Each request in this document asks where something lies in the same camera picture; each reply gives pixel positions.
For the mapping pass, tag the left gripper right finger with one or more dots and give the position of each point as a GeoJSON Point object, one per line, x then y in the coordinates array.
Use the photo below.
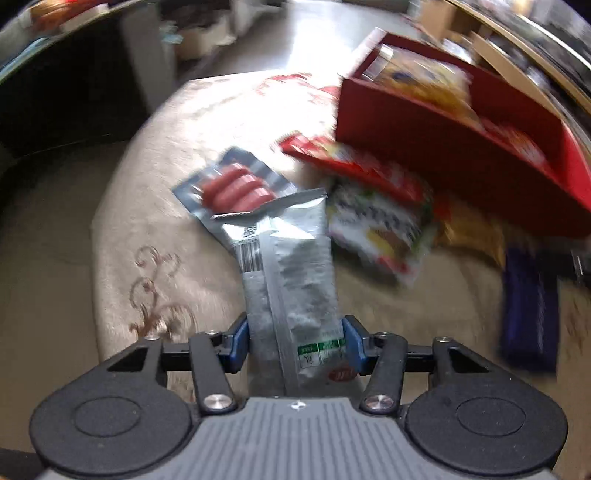
{"type": "Point", "coordinates": [380, 356]}

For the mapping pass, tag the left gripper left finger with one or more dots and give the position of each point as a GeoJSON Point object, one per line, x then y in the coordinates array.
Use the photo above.
{"type": "Point", "coordinates": [212, 358]}

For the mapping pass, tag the silver white snack pack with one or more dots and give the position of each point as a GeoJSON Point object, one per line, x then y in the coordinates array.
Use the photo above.
{"type": "Point", "coordinates": [297, 346]}

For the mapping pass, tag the Kaprons wafer packet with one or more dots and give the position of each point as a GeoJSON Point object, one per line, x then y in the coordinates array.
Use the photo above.
{"type": "Point", "coordinates": [387, 236]}

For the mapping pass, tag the gold brown snack packet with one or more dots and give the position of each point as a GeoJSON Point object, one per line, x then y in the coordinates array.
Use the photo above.
{"type": "Point", "coordinates": [467, 230]}

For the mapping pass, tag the blue wafer biscuit pack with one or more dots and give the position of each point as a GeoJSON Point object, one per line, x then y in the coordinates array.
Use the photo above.
{"type": "Point", "coordinates": [530, 333]}

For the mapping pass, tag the vacuum packed sausages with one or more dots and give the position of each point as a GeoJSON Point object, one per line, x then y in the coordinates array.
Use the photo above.
{"type": "Point", "coordinates": [238, 182]}

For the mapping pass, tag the red spicy strip packet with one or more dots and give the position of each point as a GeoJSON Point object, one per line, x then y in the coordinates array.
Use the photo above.
{"type": "Point", "coordinates": [339, 159]}

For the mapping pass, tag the red Trolli gummy bag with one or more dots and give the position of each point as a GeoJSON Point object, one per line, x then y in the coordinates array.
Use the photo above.
{"type": "Point", "coordinates": [517, 141]}

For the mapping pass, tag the red cardboard box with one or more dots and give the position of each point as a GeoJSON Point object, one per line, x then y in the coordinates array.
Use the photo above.
{"type": "Point", "coordinates": [551, 200]}

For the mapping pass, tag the clear yellow egg crisp bag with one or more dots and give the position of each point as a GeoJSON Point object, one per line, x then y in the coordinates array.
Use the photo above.
{"type": "Point", "coordinates": [439, 84]}

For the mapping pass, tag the floral beige tablecloth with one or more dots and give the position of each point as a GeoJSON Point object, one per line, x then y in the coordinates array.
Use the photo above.
{"type": "Point", "coordinates": [155, 264]}

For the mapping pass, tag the long dark side table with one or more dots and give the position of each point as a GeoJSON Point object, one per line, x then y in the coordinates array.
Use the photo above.
{"type": "Point", "coordinates": [96, 84]}

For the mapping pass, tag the white cardboard box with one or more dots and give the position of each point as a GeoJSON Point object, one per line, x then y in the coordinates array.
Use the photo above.
{"type": "Point", "coordinates": [198, 41]}

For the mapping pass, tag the wooden TV cabinet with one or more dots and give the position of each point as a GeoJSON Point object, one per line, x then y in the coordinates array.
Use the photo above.
{"type": "Point", "coordinates": [550, 36]}

